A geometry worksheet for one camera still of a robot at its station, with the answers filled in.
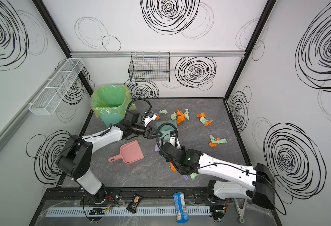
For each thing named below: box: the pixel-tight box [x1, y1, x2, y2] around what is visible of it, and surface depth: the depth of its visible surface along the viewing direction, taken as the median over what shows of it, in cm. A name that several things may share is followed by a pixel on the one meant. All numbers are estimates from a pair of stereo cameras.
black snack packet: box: [126, 193, 142, 215], surface depth 72 cm
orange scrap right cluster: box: [204, 120, 214, 127], surface depth 104 cm
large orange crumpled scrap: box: [176, 108, 186, 125], surface depth 110 cm
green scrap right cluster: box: [199, 116, 210, 125], surface depth 107 cm
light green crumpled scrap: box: [170, 112, 177, 121], surface depth 110 cm
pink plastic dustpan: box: [108, 139, 145, 165], surface depth 91 cm
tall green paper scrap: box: [183, 108, 190, 121], surface depth 110 cm
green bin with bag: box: [90, 84, 137, 128], surface depth 89 cm
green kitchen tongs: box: [233, 197, 248, 224], surface depth 70 cm
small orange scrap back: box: [196, 113, 207, 118], surface depth 111 cm
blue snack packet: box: [172, 192, 190, 224], surface depth 71 cm
